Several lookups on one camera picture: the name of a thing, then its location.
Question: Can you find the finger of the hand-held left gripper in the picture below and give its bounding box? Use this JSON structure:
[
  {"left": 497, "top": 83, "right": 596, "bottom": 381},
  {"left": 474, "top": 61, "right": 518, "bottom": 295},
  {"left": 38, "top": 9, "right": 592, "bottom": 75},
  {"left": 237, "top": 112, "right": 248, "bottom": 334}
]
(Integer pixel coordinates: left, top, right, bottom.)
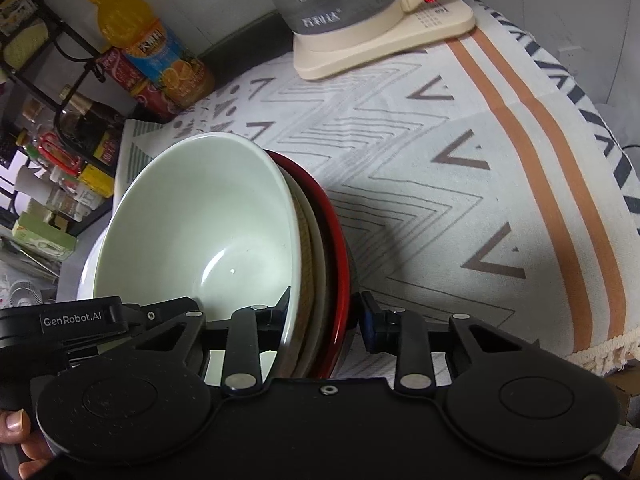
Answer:
[{"left": 121, "top": 297, "right": 201, "bottom": 337}]

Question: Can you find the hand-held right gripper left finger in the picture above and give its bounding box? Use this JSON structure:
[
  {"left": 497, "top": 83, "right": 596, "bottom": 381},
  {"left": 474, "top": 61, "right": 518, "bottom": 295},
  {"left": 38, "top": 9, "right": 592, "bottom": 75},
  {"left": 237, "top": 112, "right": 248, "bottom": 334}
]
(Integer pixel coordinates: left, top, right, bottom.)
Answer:
[{"left": 127, "top": 287, "right": 292, "bottom": 392}]

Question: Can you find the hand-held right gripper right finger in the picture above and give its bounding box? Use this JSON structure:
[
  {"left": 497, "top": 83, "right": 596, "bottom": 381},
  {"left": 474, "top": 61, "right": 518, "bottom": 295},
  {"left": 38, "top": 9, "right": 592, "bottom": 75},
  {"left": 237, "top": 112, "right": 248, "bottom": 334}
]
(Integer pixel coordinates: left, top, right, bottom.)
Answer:
[{"left": 360, "top": 291, "right": 545, "bottom": 392}]

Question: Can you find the white bowl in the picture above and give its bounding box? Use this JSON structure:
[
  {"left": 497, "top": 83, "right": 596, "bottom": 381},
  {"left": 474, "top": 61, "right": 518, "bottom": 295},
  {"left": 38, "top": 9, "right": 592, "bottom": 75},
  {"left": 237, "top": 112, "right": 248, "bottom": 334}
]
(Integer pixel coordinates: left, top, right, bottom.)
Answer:
[{"left": 78, "top": 220, "right": 127, "bottom": 307}]

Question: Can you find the red plate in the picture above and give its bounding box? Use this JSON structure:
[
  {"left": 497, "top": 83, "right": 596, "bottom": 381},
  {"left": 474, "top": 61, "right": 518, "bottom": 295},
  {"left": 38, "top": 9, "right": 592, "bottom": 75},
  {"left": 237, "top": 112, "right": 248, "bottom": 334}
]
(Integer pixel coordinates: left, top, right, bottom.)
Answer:
[{"left": 262, "top": 148, "right": 352, "bottom": 381}]

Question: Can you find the beige plate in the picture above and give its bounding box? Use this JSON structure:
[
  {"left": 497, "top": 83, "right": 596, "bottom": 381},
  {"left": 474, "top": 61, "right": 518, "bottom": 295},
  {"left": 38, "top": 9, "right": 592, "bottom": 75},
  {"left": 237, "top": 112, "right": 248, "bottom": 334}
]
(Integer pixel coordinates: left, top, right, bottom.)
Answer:
[{"left": 285, "top": 175, "right": 327, "bottom": 379}]

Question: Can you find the pale green bowl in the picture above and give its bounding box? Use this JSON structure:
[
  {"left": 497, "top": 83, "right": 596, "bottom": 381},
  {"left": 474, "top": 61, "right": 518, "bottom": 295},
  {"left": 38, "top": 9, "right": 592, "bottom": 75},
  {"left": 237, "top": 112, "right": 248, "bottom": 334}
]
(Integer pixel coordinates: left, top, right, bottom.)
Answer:
[{"left": 92, "top": 132, "right": 302, "bottom": 357}]

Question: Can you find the person's left hand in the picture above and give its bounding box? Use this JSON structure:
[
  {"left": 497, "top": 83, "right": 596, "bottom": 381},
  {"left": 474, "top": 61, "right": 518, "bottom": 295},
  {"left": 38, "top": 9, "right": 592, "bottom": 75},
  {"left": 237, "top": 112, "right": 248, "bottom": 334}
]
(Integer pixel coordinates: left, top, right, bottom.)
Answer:
[{"left": 0, "top": 409, "right": 54, "bottom": 480}]

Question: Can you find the green box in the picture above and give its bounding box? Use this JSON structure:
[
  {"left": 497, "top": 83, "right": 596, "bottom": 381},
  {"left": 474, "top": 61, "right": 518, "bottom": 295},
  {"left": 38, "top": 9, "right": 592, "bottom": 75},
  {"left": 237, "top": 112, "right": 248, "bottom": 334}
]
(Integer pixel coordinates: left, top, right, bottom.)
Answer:
[{"left": 10, "top": 212, "right": 79, "bottom": 262}]

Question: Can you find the yellow box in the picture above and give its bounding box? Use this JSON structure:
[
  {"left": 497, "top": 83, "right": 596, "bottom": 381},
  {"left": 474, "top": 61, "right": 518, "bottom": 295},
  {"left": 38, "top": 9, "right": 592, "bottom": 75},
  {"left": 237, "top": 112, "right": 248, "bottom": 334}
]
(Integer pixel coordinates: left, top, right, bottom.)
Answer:
[{"left": 77, "top": 162, "right": 117, "bottom": 199}]

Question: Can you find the patterned white tablecloth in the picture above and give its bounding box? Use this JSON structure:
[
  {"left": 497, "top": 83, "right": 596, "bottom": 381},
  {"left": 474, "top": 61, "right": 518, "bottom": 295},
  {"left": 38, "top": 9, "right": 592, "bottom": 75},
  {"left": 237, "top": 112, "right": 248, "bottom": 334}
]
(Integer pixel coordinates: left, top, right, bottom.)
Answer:
[{"left": 57, "top": 0, "right": 640, "bottom": 387}]

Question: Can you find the dark sauce bottle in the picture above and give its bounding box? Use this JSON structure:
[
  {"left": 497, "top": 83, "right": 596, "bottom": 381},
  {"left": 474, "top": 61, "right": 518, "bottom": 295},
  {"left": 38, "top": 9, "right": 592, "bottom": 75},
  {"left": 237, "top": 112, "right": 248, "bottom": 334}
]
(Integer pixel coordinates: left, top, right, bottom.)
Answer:
[{"left": 54, "top": 85, "right": 127, "bottom": 172}]

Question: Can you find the red label bottle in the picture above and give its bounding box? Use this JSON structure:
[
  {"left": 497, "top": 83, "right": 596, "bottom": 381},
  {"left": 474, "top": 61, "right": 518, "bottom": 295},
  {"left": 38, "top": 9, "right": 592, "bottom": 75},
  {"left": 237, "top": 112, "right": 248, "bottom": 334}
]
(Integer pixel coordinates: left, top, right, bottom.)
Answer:
[{"left": 95, "top": 47, "right": 177, "bottom": 124}]

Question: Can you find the orange juice bottle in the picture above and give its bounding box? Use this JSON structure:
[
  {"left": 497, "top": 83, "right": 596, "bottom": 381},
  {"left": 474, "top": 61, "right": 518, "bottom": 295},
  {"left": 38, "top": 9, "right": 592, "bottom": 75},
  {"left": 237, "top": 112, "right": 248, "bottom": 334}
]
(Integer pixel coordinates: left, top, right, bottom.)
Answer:
[{"left": 88, "top": 0, "right": 216, "bottom": 109}]

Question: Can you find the black metal rack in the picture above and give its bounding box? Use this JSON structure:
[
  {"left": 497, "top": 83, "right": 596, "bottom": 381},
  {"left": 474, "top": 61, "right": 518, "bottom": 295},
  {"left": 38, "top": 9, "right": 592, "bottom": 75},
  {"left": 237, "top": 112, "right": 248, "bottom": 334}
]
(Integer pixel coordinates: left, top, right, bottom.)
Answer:
[{"left": 0, "top": 0, "right": 126, "bottom": 237}]

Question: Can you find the cardboard box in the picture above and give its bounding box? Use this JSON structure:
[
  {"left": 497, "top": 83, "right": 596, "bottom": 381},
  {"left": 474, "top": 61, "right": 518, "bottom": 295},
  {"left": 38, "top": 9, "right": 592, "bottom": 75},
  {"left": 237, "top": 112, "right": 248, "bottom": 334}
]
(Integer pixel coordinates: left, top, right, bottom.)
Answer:
[{"left": 606, "top": 364, "right": 640, "bottom": 427}]

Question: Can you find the cream kettle base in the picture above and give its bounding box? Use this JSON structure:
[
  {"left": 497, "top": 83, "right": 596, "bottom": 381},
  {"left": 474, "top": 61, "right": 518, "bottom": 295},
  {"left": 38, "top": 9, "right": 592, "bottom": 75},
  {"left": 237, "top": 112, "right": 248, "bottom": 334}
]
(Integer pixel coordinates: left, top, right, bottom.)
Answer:
[{"left": 292, "top": 0, "right": 477, "bottom": 81}]

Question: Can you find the yellow sponge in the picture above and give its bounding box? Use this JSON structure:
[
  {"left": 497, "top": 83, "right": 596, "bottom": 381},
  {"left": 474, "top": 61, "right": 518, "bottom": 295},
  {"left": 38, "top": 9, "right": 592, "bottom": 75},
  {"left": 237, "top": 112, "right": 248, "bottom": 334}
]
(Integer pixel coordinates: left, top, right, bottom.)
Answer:
[{"left": 2, "top": 17, "right": 52, "bottom": 72}]

